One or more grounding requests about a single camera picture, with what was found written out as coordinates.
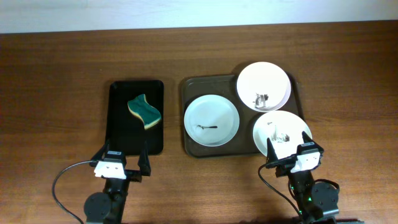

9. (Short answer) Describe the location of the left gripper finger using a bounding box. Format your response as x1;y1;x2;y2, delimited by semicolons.
90;139;109;167
137;141;151;176

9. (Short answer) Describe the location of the green yellow sponge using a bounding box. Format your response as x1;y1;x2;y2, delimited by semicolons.
127;94;162;130

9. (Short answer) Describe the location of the pink rimmed white plate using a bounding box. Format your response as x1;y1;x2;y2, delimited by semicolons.
236;62;292;113

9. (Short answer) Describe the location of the pale blue plate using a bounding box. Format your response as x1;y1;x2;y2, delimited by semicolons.
183;95;240;147

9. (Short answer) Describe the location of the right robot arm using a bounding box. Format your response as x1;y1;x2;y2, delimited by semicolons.
258;132;340;223

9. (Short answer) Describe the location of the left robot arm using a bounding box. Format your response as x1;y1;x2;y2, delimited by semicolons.
84;142;151;224

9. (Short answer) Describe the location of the brown serving tray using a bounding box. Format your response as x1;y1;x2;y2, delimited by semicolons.
181;73;305;158

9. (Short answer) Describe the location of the black plastic tray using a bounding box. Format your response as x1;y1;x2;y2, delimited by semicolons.
105;80;164;156

